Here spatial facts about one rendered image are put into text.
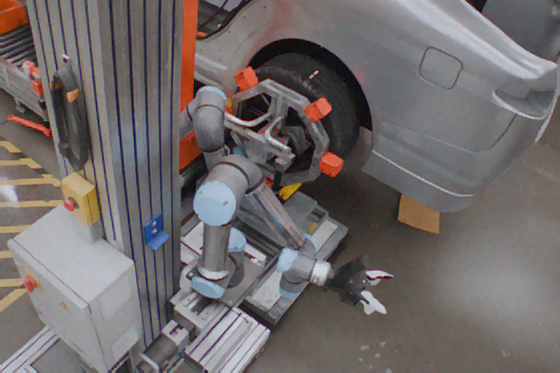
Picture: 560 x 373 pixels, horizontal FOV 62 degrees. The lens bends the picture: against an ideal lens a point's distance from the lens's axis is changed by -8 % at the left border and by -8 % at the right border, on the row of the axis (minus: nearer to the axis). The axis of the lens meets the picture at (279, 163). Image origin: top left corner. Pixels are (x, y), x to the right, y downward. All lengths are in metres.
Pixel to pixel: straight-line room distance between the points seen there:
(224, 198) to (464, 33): 1.20
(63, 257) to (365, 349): 1.83
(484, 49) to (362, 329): 1.66
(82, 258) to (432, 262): 2.38
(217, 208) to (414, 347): 1.86
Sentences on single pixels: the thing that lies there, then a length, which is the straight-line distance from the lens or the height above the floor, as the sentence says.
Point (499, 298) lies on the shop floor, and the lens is 3.41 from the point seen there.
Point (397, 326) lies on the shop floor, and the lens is 2.98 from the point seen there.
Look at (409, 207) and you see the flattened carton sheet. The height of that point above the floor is 0.01.
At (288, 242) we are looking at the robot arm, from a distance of 1.61.
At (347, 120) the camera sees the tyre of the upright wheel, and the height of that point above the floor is 1.02.
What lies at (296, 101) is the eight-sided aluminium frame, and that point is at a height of 1.12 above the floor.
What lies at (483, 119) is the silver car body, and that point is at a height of 1.34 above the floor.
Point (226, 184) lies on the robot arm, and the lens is 1.37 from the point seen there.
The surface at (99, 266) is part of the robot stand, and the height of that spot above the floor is 1.23.
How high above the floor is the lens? 2.45
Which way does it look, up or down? 43 degrees down
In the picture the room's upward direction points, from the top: 12 degrees clockwise
